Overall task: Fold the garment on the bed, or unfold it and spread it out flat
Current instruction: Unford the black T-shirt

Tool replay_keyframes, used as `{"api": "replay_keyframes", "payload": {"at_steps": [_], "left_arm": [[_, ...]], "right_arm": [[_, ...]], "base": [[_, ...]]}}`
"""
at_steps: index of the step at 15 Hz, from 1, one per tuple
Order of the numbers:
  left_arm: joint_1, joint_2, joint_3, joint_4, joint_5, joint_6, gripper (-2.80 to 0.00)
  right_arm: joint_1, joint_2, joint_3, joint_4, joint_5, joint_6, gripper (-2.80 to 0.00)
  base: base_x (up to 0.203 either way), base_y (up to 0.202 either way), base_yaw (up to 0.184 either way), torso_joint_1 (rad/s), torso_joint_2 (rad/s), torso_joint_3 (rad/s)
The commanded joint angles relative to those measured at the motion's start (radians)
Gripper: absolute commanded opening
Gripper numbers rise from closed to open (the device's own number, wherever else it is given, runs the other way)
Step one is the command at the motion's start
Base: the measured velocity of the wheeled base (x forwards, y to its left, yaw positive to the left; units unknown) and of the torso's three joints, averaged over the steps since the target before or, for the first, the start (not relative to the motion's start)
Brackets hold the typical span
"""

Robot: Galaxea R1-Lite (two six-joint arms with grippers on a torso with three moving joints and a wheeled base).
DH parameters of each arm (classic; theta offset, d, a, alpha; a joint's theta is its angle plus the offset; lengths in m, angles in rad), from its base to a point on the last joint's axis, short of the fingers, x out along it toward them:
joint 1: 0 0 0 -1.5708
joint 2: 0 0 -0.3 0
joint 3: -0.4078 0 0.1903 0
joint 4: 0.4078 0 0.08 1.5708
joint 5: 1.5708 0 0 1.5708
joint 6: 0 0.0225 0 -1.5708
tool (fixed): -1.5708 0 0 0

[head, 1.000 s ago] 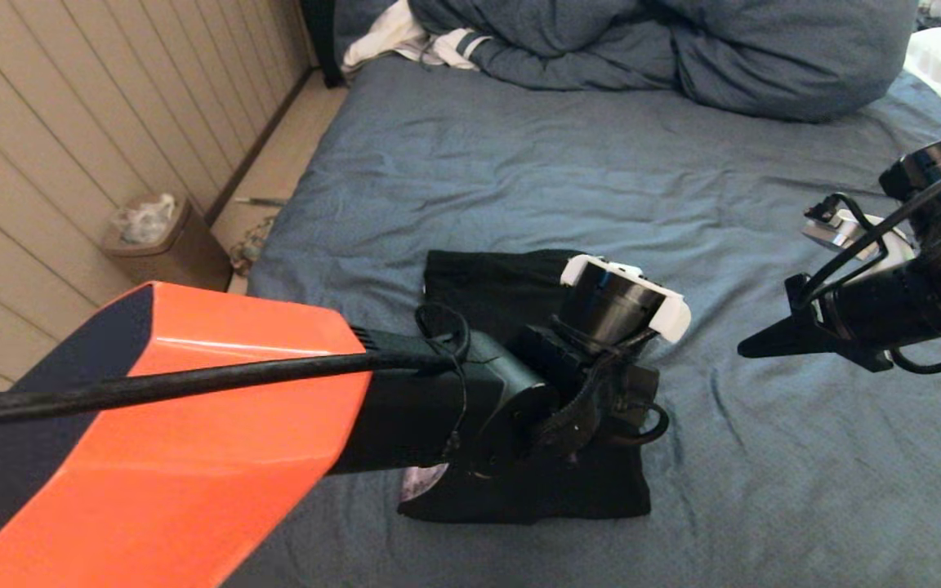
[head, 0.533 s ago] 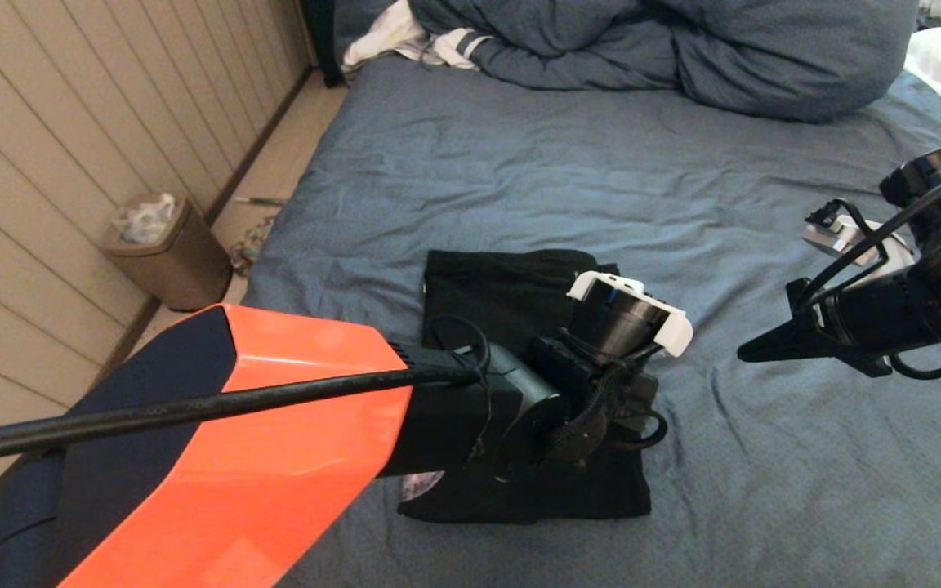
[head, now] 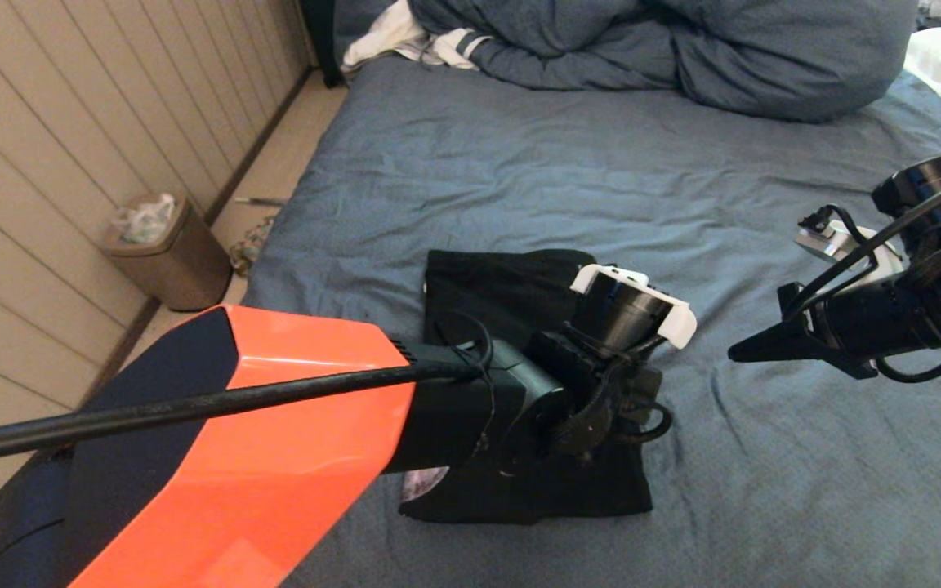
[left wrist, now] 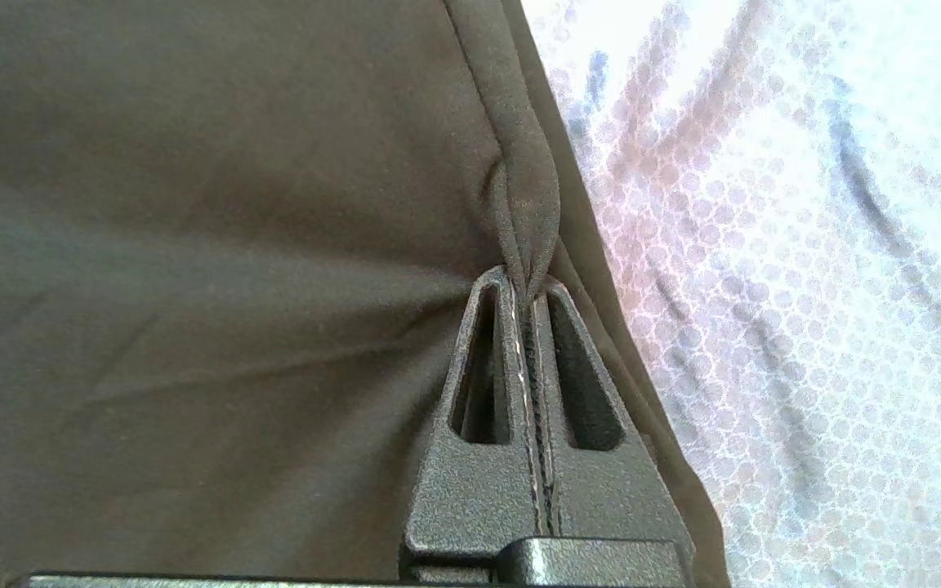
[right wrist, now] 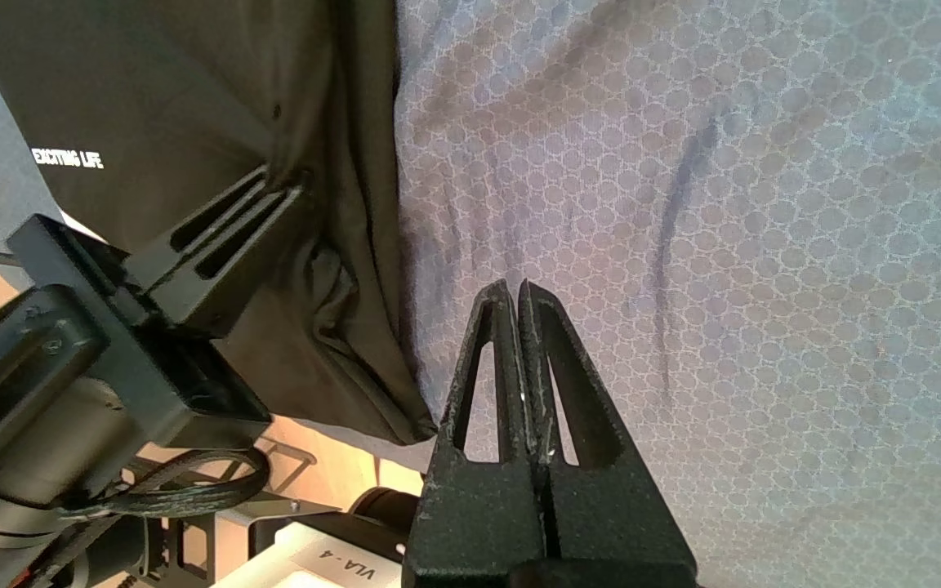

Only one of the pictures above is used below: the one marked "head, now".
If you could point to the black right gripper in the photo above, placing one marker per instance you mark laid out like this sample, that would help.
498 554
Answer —
887 314

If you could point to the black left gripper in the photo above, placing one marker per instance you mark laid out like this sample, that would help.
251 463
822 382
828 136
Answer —
630 392

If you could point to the black printed t-shirt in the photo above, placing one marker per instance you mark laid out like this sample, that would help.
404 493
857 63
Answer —
487 286

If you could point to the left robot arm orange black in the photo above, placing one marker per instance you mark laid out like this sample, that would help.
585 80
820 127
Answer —
274 425

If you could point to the bed with blue sheet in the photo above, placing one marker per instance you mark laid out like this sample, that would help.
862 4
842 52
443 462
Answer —
764 490

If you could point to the blue bunched duvet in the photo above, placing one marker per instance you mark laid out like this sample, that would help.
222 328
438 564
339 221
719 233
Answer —
683 57

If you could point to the thin dark pen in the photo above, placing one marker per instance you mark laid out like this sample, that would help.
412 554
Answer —
262 201

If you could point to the white striped garment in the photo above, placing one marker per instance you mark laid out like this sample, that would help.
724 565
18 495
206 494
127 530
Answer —
389 37

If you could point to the brown trash bin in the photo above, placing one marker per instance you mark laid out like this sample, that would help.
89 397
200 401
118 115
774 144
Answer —
185 269

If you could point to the black bedside furniture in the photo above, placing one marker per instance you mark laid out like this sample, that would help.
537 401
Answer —
322 41

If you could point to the clear plastic bin bag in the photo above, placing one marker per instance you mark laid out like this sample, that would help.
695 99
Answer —
145 220

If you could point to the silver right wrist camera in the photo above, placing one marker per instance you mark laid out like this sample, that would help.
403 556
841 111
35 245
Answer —
834 241

